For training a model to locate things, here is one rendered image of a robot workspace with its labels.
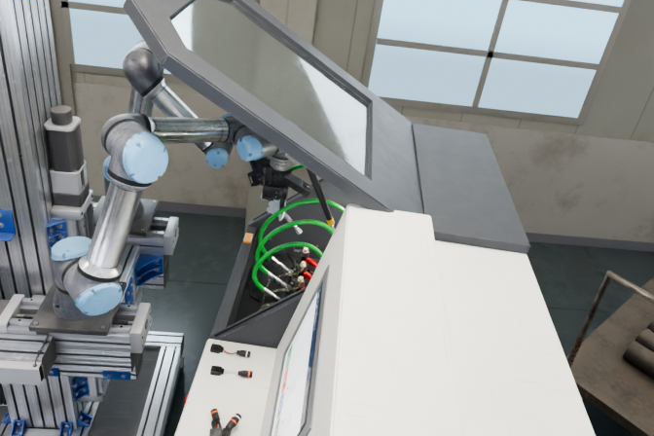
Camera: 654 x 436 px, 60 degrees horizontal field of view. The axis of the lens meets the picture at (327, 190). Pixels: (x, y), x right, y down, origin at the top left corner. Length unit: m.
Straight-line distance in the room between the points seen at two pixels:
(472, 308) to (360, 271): 0.29
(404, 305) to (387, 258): 0.15
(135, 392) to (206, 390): 1.04
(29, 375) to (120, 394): 0.88
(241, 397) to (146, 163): 0.71
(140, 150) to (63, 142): 0.44
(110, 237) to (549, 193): 3.35
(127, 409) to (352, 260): 1.63
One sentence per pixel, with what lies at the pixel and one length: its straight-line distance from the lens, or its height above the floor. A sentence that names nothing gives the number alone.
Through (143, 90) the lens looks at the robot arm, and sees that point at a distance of 1.97.
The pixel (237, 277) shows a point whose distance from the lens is 2.11.
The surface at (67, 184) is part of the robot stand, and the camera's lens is 1.93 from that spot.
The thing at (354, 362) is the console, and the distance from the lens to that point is 1.06.
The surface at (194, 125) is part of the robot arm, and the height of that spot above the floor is 1.58.
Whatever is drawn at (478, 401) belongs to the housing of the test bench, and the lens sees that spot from 1.18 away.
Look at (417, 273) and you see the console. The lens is 1.28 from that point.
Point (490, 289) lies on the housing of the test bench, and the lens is 1.44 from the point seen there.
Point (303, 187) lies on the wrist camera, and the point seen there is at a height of 1.37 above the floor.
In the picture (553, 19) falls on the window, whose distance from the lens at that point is 3.77.
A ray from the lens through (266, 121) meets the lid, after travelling 1.37.
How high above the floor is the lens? 2.33
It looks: 31 degrees down
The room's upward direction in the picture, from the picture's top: 9 degrees clockwise
